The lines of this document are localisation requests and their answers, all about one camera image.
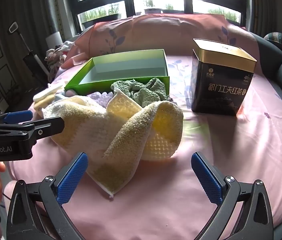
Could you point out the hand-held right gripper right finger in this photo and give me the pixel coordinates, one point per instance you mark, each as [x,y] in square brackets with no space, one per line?
[207,180]

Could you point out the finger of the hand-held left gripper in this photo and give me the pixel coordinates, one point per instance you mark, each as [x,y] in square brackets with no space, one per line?
[48,127]
[18,116]

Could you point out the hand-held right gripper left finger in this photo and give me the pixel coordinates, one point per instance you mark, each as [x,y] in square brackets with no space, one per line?
[72,180]

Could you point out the green cardboard box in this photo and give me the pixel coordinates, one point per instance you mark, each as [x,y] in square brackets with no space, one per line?
[79,76]

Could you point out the purple cloth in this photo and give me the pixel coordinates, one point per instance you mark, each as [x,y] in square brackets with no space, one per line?
[101,96]

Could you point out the yellow waffle towel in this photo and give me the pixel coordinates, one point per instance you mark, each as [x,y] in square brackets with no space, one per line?
[131,135]

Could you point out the green knitted cloth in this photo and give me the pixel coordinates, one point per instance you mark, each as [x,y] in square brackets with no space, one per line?
[143,92]

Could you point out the yellow tissue pack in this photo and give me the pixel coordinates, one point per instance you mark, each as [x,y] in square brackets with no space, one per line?
[43,97]

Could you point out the pink floral bedsheet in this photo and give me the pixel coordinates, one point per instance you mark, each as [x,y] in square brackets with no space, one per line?
[231,155]

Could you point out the dark panelled cabinet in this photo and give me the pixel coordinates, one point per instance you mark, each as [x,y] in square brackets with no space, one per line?
[6,80]

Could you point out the upright stick vacuum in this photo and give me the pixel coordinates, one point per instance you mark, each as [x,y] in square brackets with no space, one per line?
[33,65]

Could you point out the pile of clothes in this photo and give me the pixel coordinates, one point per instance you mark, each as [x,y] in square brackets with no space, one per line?
[56,57]

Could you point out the white paper roll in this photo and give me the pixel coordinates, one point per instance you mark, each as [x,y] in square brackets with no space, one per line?
[54,40]

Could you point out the black tea tin gold lid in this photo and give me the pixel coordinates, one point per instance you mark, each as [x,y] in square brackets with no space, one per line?
[218,90]

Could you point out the grey curtain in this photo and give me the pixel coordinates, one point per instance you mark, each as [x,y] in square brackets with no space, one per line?
[263,5]
[36,2]

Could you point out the long black planter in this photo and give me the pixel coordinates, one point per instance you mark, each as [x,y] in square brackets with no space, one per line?
[101,18]
[223,15]

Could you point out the round plant pot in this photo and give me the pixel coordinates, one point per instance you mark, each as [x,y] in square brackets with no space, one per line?
[152,10]

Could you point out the striped cushion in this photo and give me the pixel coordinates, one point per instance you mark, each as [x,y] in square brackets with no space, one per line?
[278,38]

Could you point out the dark plant pot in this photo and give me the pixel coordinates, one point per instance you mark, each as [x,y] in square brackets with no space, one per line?
[172,11]

